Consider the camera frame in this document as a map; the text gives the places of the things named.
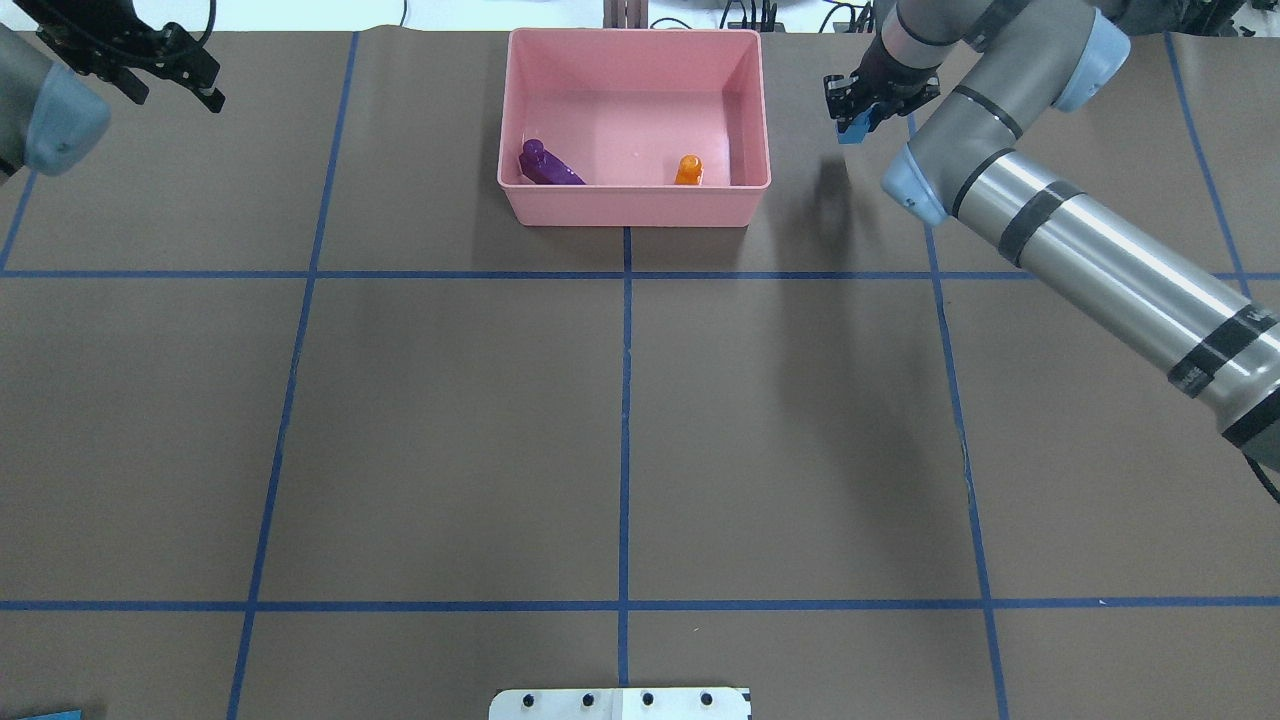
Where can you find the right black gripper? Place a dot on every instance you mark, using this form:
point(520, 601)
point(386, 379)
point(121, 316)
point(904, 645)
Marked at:
point(886, 72)

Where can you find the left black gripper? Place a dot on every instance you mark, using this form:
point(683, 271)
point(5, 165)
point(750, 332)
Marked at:
point(168, 55)

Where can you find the small blue block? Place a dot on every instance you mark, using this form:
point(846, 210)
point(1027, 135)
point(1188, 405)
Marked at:
point(851, 131)

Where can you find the orange sloped block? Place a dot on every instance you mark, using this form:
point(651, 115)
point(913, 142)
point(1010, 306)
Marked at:
point(689, 171)

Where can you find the purple block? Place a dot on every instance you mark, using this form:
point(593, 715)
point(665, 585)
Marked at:
point(541, 166)

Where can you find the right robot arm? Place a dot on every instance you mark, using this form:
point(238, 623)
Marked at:
point(992, 68)

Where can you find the pink plastic box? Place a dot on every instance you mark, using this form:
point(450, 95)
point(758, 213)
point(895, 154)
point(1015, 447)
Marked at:
point(621, 106)

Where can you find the usb hub with cables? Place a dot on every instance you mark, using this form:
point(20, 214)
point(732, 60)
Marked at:
point(854, 17)

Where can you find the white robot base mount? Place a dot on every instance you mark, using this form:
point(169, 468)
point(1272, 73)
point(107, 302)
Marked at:
point(623, 703)

